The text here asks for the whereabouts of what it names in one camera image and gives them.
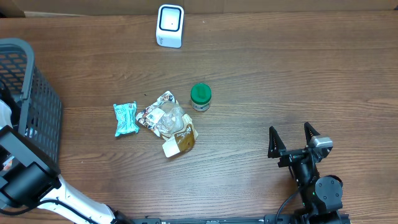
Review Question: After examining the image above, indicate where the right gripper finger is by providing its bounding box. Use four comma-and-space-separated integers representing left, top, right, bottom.
267, 126, 286, 158
304, 122, 320, 145

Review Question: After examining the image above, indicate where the green lid jar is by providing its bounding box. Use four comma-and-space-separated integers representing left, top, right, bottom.
190, 83, 212, 111

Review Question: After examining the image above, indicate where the brown clear snack bag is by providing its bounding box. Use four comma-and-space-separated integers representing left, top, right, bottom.
136, 91, 198, 157

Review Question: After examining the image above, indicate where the teal snack packet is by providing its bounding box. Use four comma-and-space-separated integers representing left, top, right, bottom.
113, 101, 139, 138

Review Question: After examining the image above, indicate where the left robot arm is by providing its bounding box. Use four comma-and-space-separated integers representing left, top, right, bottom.
1, 82, 132, 223

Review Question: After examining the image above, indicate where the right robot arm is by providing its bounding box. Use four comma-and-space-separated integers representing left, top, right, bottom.
267, 122, 349, 223

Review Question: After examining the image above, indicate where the white barcode scanner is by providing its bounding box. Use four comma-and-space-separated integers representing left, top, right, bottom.
155, 4, 185, 49

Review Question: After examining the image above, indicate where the grey plastic shopping basket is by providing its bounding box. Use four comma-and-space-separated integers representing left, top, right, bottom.
1, 38, 63, 163

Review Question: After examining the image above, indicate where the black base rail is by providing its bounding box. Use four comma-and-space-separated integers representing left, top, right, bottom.
130, 213, 352, 224

